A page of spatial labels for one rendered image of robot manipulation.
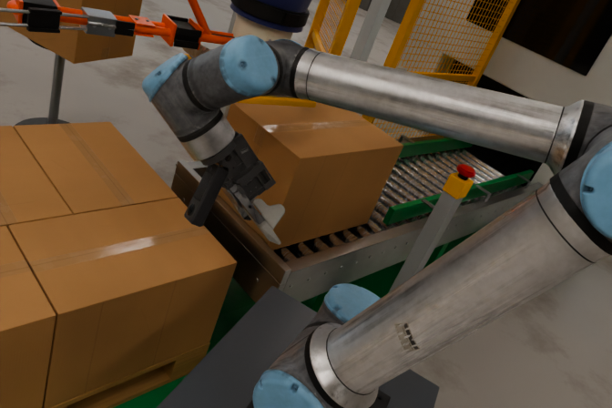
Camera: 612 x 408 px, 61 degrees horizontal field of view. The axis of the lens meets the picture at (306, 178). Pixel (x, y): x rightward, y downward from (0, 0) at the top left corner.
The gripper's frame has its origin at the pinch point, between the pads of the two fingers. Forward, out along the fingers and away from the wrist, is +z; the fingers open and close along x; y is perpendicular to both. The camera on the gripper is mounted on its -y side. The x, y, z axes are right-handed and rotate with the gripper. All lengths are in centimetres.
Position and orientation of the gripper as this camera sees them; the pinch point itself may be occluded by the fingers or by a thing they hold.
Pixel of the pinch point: (261, 234)
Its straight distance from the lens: 103.1
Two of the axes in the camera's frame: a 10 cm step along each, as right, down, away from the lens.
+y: 7.6, -6.1, 2.4
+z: 4.6, 7.6, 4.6
